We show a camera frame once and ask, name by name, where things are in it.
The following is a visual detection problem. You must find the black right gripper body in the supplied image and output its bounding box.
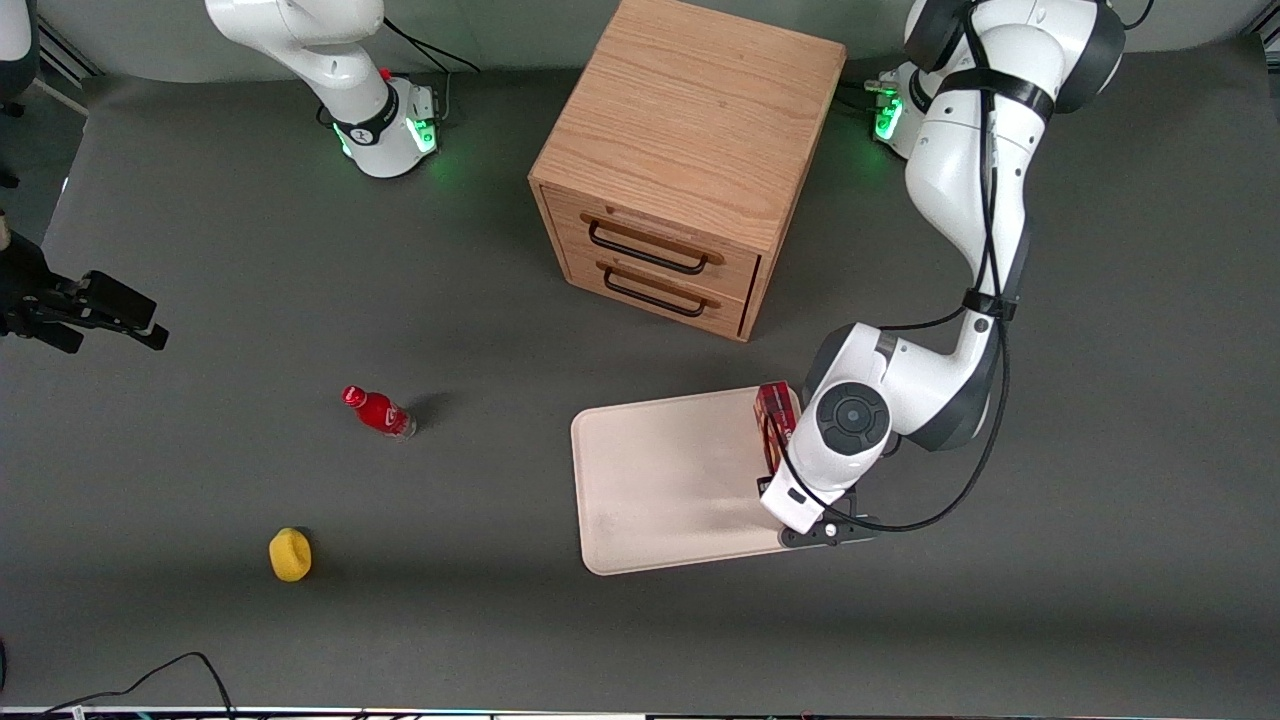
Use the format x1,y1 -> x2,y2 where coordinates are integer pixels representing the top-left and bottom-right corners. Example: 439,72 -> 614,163
0,210 -> 170,354

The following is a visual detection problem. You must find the red cookie box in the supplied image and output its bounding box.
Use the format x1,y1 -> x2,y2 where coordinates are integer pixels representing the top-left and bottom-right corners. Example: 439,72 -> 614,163
754,381 -> 802,479

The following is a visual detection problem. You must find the beige rectangular tray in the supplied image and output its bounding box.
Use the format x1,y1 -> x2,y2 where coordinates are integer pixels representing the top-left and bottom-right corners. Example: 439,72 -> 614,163
570,386 -> 813,577

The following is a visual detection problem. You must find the small red bottle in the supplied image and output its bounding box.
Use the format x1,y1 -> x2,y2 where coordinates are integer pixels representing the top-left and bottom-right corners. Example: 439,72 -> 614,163
341,385 -> 418,440

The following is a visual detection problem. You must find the yellow lemon toy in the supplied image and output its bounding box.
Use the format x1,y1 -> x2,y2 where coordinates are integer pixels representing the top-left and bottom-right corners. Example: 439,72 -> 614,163
268,527 -> 313,583

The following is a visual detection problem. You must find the wooden drawer cabinet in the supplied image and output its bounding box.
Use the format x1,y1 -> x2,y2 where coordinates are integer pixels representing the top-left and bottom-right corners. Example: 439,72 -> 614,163
528,0 -> 848,344

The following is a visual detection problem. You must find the wooden drawer with black handle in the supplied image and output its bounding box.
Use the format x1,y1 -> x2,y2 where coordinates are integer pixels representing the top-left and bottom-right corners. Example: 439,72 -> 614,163
560,245 -> 753,339
540,185 -> 763,301

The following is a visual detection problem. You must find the aluminium frame rail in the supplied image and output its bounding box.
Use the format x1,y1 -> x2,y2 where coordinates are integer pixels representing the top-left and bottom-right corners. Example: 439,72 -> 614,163
36,18 -> 103,91

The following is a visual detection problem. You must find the black cable on table edge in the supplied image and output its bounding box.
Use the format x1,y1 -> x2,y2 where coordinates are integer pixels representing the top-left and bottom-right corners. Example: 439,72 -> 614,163
40,652 -> 237,720

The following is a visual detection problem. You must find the black right arm base cable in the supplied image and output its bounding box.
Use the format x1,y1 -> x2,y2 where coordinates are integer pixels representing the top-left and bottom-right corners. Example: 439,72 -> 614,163
383,15 -> 482,126

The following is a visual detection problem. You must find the black arm base cable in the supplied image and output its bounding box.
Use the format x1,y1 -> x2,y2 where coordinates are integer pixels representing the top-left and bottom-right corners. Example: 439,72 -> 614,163
838,70 -> 906,113
383,15 -> 482,126

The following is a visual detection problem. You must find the black left arm base cable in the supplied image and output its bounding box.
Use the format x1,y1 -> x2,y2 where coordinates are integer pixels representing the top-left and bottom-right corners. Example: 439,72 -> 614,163
838,70 -> 906,113

